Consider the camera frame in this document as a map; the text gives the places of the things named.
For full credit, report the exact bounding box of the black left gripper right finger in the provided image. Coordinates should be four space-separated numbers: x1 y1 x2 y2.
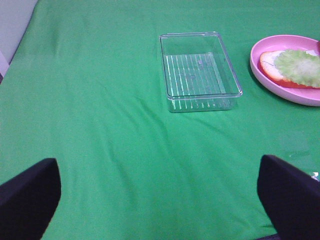
257 154 320 240

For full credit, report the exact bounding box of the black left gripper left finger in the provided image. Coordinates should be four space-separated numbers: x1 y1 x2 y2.
0 158 61 240

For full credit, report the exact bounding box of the bread slice tray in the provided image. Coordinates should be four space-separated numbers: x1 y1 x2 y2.
259 49 319 89

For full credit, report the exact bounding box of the green lettuce leaf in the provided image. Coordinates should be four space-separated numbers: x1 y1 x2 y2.
274 49 320 88

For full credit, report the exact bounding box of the long bacon strip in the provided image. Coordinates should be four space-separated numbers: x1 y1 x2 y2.
317 40 320 55

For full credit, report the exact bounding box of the clear plastic film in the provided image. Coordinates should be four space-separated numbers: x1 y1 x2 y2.
284 149 320 182

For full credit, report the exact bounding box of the pink round plate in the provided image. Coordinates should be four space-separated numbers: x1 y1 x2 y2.
250 34 320 107

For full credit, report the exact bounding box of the green tablecloth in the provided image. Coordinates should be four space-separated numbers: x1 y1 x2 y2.
0 0 320 240

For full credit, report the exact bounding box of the clear left plastic tray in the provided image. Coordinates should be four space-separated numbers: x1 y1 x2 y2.
159 32 243 113

